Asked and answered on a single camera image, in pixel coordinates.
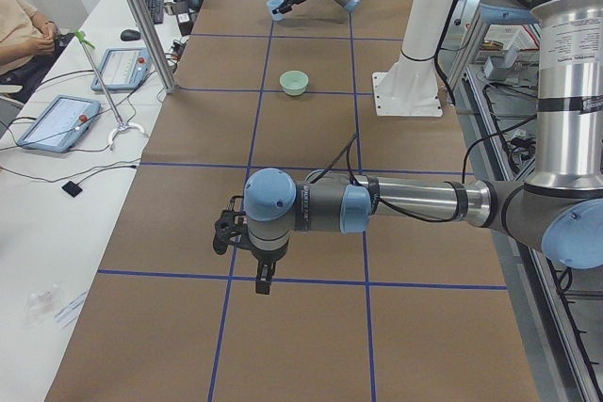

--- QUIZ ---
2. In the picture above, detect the light blue plastic cup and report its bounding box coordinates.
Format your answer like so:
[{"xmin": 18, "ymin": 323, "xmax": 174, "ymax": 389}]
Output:
[{"xmin": 267, "ymin": 0, "xmax": 288, "ymax": 22}]

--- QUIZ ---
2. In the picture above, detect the mint green bowl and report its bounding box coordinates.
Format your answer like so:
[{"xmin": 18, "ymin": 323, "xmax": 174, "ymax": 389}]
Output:
[{"xmin": 279, "ymin": 70, "xmax": 309, "ymax": 96}]

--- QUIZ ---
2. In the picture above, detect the black computer mouse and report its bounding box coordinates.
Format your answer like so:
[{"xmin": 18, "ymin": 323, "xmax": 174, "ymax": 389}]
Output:
[{"xmin": 120, "ymin": 29, "xmax": 141, "ymax": 42}]

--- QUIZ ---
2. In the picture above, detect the far teach pendant tablet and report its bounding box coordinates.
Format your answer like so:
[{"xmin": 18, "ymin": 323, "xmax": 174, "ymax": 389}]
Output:
[{"xmin": 96, "ymin": 48, "xmax": 152, "ymax": 92}]

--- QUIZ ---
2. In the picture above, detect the teach pendant tablet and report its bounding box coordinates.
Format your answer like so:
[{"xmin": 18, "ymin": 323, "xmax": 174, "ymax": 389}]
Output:
[
  {"xmin": 17, "ymin": 95, "xmax": 101, "ymax": 153},
  {"xmin": 96, "ymin": 48, "xmax": 152, "ymax": 92}
]

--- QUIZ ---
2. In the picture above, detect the small black square pad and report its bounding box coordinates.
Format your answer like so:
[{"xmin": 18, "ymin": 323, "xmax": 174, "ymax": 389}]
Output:
[{"xmin": 61, "ymin": 181, "xmax": 83, "ymax": 198}]

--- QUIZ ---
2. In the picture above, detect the green tipped reacher stick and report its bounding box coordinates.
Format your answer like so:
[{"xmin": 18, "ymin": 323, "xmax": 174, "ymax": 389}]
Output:
[{"xmin": 74, "ymin": 30, "xmax": 148, "ymax": 150}]

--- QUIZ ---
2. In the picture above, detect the clear plastic bag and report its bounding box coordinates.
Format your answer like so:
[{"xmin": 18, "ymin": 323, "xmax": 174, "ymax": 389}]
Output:
[{"xmin": 24, "ymin": 282, "xmax": 64, "ymax": 328}]

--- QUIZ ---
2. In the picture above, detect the near teach pendant tablet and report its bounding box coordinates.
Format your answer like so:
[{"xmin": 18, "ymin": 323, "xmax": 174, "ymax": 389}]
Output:
[{"xmin": 17, "ymin": 95, "xmax": 101, "ymax": 153}]

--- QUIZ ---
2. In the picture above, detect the seated person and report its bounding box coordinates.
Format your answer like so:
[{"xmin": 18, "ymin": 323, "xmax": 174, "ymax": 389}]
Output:
[{"xmin": 1, "ymin": 0, "xmax": 62, "ymax": 103}]

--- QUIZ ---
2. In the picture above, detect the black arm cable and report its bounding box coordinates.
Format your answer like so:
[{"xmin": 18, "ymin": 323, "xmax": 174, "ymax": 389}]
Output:
[{"xmin": 301, "ymin": 131, "xmax": 508, "ymax": 223}]

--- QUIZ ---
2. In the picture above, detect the white camera pole base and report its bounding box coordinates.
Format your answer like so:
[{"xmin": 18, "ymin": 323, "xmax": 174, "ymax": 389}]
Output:
[{"xmin": 373, "ymin": 0, "xmax": 454, "ymax": 118}]

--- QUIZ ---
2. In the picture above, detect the aluminium frame post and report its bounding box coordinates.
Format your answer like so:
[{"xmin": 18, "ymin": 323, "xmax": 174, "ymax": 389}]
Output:
[{"xmin": 126, "ymin": 0, "xmax": 175, "ymax": 94}]

